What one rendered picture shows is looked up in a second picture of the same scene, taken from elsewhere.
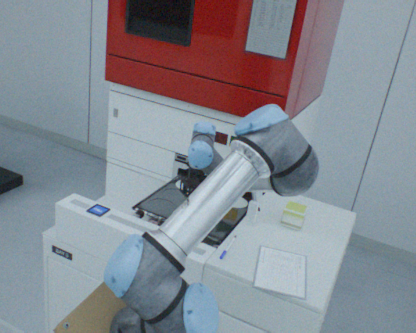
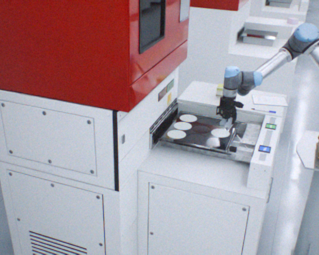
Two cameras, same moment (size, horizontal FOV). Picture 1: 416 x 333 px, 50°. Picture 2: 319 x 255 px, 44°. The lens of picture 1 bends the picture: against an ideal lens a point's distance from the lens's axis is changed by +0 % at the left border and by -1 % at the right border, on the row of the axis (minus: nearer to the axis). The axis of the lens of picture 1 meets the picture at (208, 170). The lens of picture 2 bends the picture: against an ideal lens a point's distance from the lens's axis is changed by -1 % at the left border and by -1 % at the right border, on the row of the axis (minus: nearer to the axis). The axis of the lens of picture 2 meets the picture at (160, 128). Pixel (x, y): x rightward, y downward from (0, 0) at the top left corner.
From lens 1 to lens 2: 2.69 m
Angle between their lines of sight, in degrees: 81
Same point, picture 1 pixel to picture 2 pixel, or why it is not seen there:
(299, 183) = not seen: hidden behind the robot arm
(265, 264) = (269, 103)
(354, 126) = not seen: outside the picture
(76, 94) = not seen: outside the picture
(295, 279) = (273, 98)
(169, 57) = (157, 53)
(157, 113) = (142, 109)
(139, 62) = (145, 74)
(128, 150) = (130, 161)
